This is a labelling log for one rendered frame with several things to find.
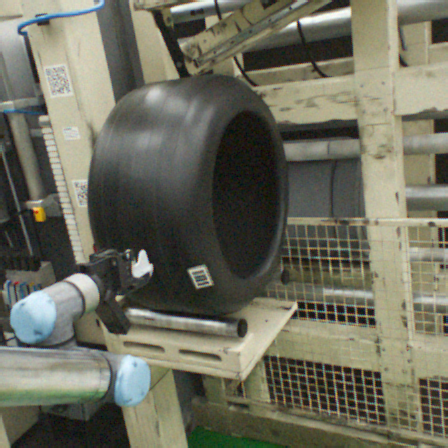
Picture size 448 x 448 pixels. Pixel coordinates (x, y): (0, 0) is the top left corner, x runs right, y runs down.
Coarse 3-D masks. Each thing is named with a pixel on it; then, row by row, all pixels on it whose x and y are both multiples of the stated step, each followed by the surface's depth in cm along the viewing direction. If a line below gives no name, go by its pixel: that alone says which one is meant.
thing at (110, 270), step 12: (96, 252) 117; (108, 252) 117; (132, 252) 116; (84, 264) 109; (96, 264) 110; (108, 264) 113; (120, 264) 113; (96, 276) 109; (108, 276) 113; (120, 276) 113; (132, 276) 118; (108, 288) 113; (120, 288) 114
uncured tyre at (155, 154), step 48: (144, 96) 135; (192, 96) 127; (240, 96) 136; (96, 144) 133; (144, 144) 125; (192, 144) 122; (240, 144) 167; (96, 192) 130; (144, 192) 123; (192, 192) 121; (240, 192) 173; (96, 240) 133; (144, 240) 125; (192, 240) 122; (240, 240) 170; (144, 288) 134; (192, 288) 128; (240, 288) 137
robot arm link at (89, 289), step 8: (72, 280) 105; (80, 280) 106; (88, 280) 107; (80, 288) 104; (88, 288) 106; (96, 288) 107; (88, 296) 105; (96, 296) 107; (88, 304) 105; (96, 304) 107; (88, 312) 107
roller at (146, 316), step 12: (132, 312) 154; (144, 312) 152; (156, 312) 151; (168, 312) 149; (180, 312) 148; (144, 324) 153; (156, 324) 150; (168, 324) 148; (180, 324) 146; (192, 324) 144; (204, 324) 142; (216, 324) 141; (228, 324) 139; (240, 324) 138; (240, 336) 138
